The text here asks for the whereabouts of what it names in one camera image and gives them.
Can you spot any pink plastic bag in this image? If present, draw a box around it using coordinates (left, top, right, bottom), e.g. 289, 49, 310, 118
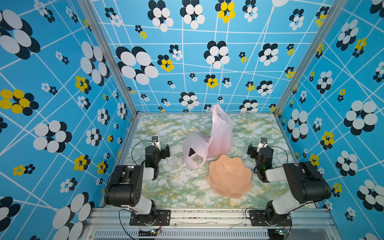
183, 104, 234, 169

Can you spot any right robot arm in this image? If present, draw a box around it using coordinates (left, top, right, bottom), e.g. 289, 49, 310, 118
247, 143, 332, 226

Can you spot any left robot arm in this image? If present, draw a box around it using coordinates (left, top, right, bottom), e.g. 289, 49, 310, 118
104, 145, 171, 226

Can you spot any pink scalloped fruit plate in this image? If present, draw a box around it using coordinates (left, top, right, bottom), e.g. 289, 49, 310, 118
208, 155, 253, 199

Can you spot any left green circuit board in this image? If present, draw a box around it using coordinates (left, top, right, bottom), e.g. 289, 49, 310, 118
138, 229, 161, 237

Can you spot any green circuit board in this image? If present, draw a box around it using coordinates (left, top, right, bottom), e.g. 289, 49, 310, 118
138, 229, 161, 237
268, 229, 285, 240

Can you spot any right green circuit board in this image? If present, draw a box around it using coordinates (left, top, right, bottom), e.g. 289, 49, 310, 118
268, 229, 285, 240

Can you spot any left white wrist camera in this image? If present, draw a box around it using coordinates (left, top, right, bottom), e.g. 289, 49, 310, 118
151, 136, 161, 151

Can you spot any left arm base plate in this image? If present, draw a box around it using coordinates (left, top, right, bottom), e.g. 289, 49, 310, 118
129, 210, 171, 227

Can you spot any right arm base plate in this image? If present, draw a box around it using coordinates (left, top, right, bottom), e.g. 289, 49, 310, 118
247, 209, 292, 228

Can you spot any aluminium front rail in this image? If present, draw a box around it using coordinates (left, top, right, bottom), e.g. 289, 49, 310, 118
81, 208, 342, 240

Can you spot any left aluminium corner post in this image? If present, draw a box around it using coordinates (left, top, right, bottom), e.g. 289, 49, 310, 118
79, 0, 138, 119

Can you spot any aluminium corner post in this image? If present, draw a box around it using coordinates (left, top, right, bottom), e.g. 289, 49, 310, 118
274, 0, 347, 118
79, 0, 138, 119

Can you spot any right aluminium corner post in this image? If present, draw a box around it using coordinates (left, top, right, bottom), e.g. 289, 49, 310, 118
274, 0, 347, 118

